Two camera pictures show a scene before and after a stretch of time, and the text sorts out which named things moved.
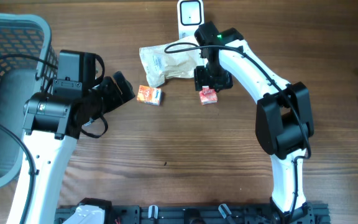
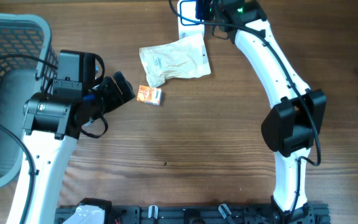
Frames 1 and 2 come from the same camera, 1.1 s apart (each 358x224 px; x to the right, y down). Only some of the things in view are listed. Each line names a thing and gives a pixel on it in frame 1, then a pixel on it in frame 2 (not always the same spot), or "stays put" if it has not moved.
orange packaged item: x=149 y=95 stays put
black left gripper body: x=106 y=96 stays put
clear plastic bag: x=160 y=65 stays put
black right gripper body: x=213 y=75 → x=206 y=10
